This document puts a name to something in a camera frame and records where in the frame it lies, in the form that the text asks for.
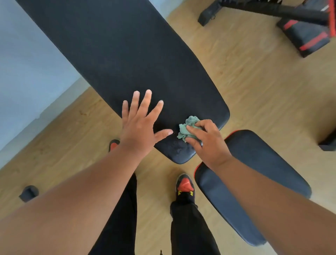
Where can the person's left hand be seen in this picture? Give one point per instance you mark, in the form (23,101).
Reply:
(137,131)

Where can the person's right hand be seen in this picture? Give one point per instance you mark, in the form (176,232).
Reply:
(212,149)

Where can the green cleaning cloth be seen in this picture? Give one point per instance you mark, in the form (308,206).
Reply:
(185,130)

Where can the black weight bench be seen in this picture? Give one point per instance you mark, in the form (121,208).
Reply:
(118,52)

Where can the person's left forearm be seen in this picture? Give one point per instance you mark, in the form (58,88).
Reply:
(65,210)

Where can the person's right forearm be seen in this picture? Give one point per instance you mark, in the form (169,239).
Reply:
(275,210)

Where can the person's left red black shoe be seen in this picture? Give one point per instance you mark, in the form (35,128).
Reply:
(113,145)

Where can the person's red black shoe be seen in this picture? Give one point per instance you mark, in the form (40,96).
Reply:
(185,186)
(113,145)

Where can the person's right red black shoe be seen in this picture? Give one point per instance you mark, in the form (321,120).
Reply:
(185,186)

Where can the person's black trousers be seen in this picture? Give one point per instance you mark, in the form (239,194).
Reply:
(191,231)

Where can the black bench foot block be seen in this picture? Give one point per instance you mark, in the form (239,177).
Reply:
(328,143)

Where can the black bench with headrest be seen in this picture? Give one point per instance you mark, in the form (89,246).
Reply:
(275,10)

